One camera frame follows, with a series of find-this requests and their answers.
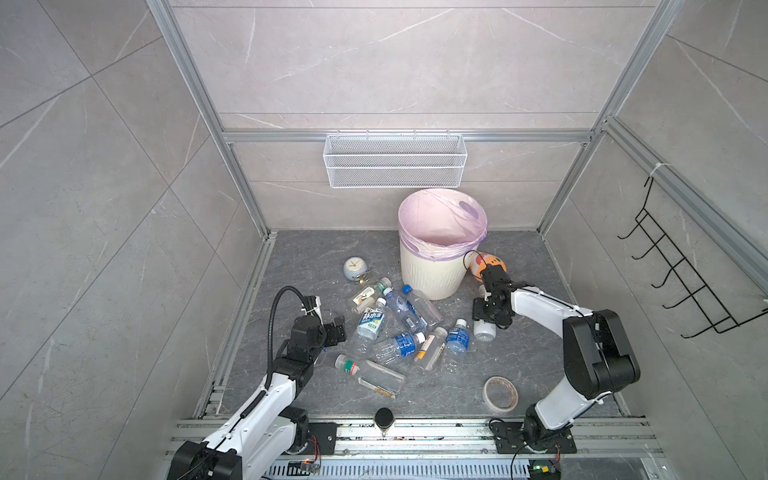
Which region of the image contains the small blue label bottle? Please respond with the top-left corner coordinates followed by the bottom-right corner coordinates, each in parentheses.
top-left (445, 318), bottom-right (470, 354)

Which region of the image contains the clear bottle red green cap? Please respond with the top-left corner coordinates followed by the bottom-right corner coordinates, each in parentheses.
top-left (334, 354), bottom-right (406, 398)

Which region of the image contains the orange white label bottle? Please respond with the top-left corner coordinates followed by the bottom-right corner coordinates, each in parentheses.
top-left (414, 327), bottom-right (448, 372)

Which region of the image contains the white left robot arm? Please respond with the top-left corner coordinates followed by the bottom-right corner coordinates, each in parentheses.
top-left (167, 314), bottom-right (346, 479)

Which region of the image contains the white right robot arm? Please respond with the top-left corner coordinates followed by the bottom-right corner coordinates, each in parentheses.
top-left (472, 265), bottom-right (641, 452)

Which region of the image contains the cream plastic waste bin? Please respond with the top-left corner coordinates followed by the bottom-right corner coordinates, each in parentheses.
top-left (400, 240), bottom-right (479, 300)

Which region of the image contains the pink bin liner bag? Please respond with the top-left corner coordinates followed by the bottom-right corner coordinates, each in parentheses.
top-left (398, 188), bottom-right (488, 261)

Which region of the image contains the orange fish plush toy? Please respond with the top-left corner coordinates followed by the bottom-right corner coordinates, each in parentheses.
top-left (465, 251), bottom-right (507, 282)

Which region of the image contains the clear bottle blue cap right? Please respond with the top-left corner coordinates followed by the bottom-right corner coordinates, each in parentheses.
top-left (402, 284), bottom-right (443, 328)

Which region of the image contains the clear bottle blue cap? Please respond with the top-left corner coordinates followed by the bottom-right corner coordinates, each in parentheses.
top-left (402, 284), bottom-right (443, 328)
top-left (382, 287), bottom-right (427, 333)

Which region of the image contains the beige tape roll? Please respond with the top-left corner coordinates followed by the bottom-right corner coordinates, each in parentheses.
top-left (482, 376), bottom-right (519, 414)

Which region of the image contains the black lidded small jar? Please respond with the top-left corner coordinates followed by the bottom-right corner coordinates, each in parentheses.
top-left (374, 407), bottom-right (395, 436)

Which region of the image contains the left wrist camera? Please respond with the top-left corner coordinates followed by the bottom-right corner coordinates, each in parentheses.
top-left (301, 295), bottom-right (323, 326)

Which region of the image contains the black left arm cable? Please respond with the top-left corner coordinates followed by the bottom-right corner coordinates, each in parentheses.
top-left (265, 285), bottom-right (310, 391)

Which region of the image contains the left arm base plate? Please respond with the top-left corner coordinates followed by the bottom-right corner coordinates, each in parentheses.
top-left (286, 422), bottom-right (339, 456)

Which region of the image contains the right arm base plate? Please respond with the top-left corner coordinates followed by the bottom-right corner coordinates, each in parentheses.
top-left (488, 418), bottom-right (577, 454)

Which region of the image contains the white wire mesh basket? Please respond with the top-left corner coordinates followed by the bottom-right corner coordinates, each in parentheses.
top-left (323, 133), bottom-right (468, 189)

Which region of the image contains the black wire hook rack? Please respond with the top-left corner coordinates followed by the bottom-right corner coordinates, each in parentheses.
top-left (617, 177), bottom-right (767, 340)

